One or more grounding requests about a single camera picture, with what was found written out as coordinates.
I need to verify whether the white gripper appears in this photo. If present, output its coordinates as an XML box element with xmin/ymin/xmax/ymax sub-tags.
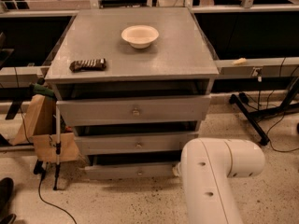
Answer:
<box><xmin>172</xmin><ymin>162</ymin><xmax>181</xmax><ymax>177</ymax></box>

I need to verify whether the grey bottom drawer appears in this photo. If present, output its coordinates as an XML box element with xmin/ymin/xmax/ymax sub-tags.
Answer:
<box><xmin>85</xmin><ymin>150</ymin><xmax>181</xmax><ymax>180</ymax></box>

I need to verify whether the grey drawer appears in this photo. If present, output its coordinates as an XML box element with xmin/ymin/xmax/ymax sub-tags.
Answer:
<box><xmin>57</xmin><ymin>95</ymin><xmax>211</xmax><ymax>126</ymax></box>
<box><xmin>85</xmin><ymin>150</ymin><xmax>181</xmax><ymax>180</ymax></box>
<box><xmin>75</xmin><ymin>121</ymin><xmax>198</xmax><ymax>155</ymax></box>

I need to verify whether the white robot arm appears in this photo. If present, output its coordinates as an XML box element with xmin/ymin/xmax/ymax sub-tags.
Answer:
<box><xmin>173</xmin><ymin>138</ymin><xmax>265</xmax><ymax>224</ymax></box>

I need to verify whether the grey middle drawer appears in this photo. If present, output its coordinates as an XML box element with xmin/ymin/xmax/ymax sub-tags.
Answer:
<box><xmin>75</xmin><ymin>121</ymin><xmax>198</xmax><ymax>155</ymax></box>

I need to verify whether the grey top drawer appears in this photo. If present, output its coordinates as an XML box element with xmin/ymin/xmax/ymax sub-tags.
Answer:
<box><xmin>57</xmin><ymin>95</ymin><xmax>211</xmax><ymax>126</ymax></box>

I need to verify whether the grey drawer cabinet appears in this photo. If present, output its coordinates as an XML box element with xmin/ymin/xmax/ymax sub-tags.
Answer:
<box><xmin>44</xmin><ymin>7</ymin><xmax>220</xmax><ymax>166</ymax></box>

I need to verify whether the silver black tripod leg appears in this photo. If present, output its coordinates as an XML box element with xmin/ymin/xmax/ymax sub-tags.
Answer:
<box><xmin>53</xmin><ymin>105</ymin><xmax>61</xmax><ymax>190</ymax></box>

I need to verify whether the yellow foam scrap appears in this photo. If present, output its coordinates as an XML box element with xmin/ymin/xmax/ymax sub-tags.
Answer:
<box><xmin>232</xmin><ymin>58</ymin><xmax>247</xmax><ymax>65</ymax></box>

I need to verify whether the black stand base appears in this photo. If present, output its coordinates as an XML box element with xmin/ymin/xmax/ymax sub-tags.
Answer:
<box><xmin>229</xmin><ymin>77</ymin><xmax>299</xmax><ymax>146</ymax></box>

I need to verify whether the dark striped snack bar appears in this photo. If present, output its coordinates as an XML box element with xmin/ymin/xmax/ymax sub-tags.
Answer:
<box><xmin>69</xmin><ymin>59</ymin><xmax>107</xmax><ymax>73</ymax></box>

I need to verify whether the white bowl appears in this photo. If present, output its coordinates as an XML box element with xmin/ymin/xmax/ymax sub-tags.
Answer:
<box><xmin>121</xmin><ymin>25</ymin><xmax>159</xmax><ymax>49</ymax></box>

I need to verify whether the brown cardboard box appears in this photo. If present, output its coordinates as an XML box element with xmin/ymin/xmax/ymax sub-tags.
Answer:
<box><xmin>10</xmin><ymin>93</ymin><xmax>79</xmax><ymax>164</ymax></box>

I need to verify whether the black right floor cable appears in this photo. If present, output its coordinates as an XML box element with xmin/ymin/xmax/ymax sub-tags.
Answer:
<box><xmin>264</xmin><ymin>63</ymin><xmax>299</xmax><ymax>154</ymax></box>

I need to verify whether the black floor cable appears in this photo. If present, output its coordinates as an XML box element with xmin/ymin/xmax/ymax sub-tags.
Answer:
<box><xmin>37</xmin><ymin>168</ymin><xmax>78</xmax><ymax>224</ymax></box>
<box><xmin>264</xmin><ymin>63</ymin><xmax>299</xmax><ymax>154</ymax></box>

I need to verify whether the green tool handle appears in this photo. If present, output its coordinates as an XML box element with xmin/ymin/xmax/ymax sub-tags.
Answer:
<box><xmin>29</xmin><ymin>83</ymin><xmax>55</xmax><ymax>99</ymax></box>

